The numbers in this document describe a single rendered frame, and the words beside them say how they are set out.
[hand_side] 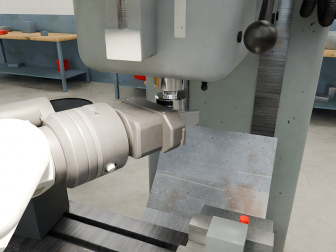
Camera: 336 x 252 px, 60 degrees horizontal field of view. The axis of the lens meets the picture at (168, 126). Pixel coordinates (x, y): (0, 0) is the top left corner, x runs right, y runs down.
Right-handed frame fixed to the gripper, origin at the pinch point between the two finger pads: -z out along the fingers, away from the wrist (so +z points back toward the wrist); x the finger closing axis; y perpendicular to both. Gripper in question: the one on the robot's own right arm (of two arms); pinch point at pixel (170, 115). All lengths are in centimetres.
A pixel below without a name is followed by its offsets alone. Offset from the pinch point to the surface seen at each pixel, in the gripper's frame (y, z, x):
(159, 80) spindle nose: -5.9, 2.5, -0.3
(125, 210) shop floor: 123, -67, 117
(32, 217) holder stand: 26.5, 15.3, 26.3
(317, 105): 97, -340, 92
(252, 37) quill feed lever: -12.9, 5.1, -15.5
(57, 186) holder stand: 24.1, 7.7, 30.3
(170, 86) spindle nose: -5.3, 1.8, -1.7
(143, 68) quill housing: -8.7, 7.9, -3.6
